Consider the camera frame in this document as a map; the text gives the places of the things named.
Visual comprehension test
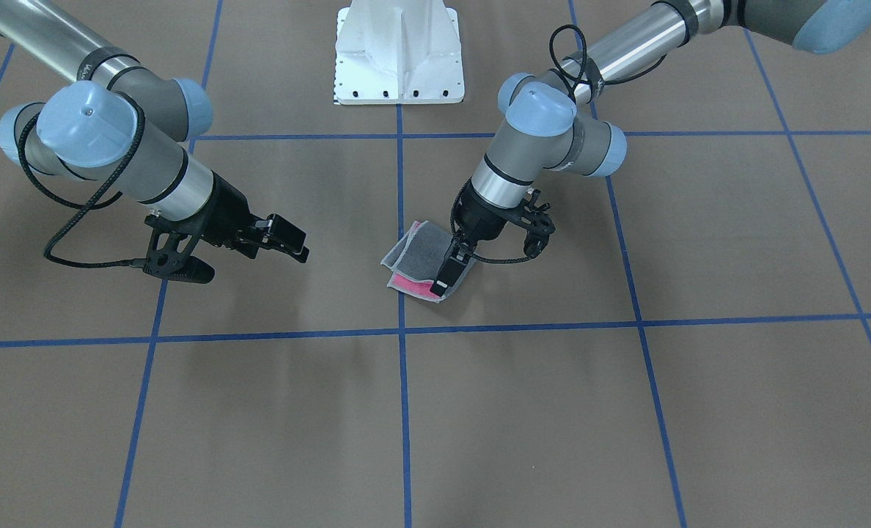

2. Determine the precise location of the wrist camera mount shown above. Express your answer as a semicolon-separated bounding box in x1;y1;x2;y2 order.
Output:
141;213;215;284
516;187;556;260

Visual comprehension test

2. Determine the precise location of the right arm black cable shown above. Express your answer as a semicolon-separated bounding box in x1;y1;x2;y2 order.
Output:
14;103;159;271

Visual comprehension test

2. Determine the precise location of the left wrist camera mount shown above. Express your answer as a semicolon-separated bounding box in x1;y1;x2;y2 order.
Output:
516;187;556;260

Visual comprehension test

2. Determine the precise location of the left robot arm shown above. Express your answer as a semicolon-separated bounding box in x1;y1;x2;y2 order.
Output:
431;1;871;296

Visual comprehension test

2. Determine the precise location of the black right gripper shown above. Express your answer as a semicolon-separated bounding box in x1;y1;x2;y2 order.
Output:
200;172;309;263

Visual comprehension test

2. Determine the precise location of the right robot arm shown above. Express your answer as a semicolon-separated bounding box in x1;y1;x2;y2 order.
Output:
0;1;309;283

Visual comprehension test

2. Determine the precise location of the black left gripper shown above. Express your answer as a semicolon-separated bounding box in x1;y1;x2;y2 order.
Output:
430;183;516;298

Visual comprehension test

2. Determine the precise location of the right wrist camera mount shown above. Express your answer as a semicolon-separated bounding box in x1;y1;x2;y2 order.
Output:
141;213;215;284

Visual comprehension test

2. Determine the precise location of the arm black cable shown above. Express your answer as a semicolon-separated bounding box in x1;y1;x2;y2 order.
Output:
449;24;671;265
14;103;159;271

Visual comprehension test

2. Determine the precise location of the pink and grey towel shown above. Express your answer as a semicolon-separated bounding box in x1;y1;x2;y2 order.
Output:
380;221;475;304

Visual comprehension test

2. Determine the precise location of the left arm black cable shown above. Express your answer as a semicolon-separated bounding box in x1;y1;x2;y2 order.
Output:
449;24;671;265

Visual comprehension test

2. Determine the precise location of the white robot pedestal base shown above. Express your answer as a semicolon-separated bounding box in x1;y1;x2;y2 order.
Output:
333;1;466;105

